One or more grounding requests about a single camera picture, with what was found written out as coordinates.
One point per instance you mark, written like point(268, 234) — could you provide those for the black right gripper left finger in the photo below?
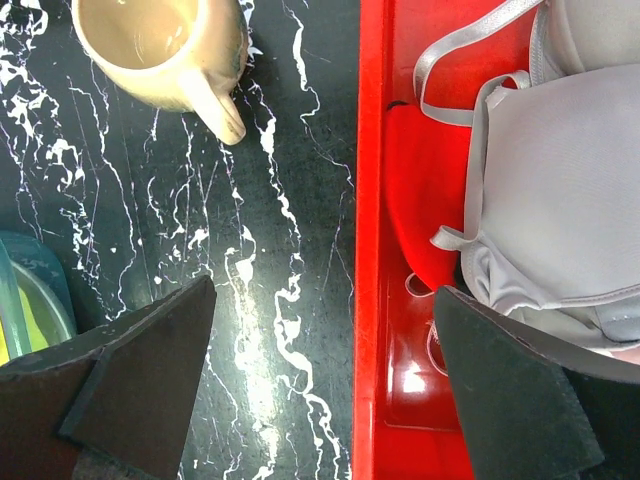
point(113, 402)

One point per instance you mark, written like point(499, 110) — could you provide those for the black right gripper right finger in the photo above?
point(532, 406)

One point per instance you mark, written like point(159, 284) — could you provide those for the grey bra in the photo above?
point(551, 209)

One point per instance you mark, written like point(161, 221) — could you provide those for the green polka dot bowl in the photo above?
point(37, 339)

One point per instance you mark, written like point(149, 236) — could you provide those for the red plastic bin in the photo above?
point(404, 418)

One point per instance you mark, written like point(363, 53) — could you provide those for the teal transparent plastic tub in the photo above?
point(28, 263)

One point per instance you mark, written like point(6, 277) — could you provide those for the red cloth in bin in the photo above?
point(424, 173)

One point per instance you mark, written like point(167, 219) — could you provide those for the beige ceramic mug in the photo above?
point(173, 55)

